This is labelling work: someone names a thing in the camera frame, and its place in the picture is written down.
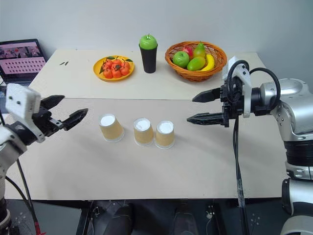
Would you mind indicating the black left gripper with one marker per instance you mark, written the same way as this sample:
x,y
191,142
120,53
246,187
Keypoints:
x,y
45,121

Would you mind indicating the red toy apple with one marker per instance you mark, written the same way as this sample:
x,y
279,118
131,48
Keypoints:
x,y
188,50

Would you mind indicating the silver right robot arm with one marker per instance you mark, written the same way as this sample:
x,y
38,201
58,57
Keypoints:
x,y
297,110

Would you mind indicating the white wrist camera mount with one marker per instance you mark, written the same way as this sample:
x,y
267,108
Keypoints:
x,y
246,83
20,99

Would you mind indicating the green yellow toy pear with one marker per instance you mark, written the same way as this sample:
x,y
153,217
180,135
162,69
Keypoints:
x,y
199,50

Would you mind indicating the open laptop computer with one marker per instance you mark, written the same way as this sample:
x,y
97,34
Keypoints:
x,y
20,61

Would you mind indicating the yellow toy banana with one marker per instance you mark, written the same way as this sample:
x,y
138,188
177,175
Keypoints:
x,y
210,62

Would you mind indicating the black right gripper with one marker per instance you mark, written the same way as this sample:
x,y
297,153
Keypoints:
x,y
232,102

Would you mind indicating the green toy apple with stem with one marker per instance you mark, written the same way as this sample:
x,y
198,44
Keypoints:
x,y
148,41

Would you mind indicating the green toy mango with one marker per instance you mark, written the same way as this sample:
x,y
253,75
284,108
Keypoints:
x,y
196,63

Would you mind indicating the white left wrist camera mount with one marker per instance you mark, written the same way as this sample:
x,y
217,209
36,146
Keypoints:
x,y
20,99

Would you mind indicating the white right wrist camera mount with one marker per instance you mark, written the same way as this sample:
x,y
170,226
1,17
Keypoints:
x,y
246,83

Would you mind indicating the orange toy tangerine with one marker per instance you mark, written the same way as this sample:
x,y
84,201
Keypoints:
x,y
117,62
107,64
124,71
116,73
126,64
107,73

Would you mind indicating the black table frame leg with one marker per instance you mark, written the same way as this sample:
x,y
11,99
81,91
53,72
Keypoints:
x,y
83,220

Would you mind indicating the black ribbed tall cup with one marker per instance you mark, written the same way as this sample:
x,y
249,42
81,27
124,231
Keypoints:
x,y
149,60

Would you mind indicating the orange wicker basket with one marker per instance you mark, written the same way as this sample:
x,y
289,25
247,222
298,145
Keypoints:
x,y
195,76

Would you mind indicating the yellow plastic plate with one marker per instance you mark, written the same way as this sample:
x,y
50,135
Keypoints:
x,y
97,68

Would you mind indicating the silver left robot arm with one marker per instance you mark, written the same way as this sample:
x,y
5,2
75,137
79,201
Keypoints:
x,y
7,144

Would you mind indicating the brown ribbed paper cup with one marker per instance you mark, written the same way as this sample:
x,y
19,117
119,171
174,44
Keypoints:
x,y
165,137
111,131
143,134

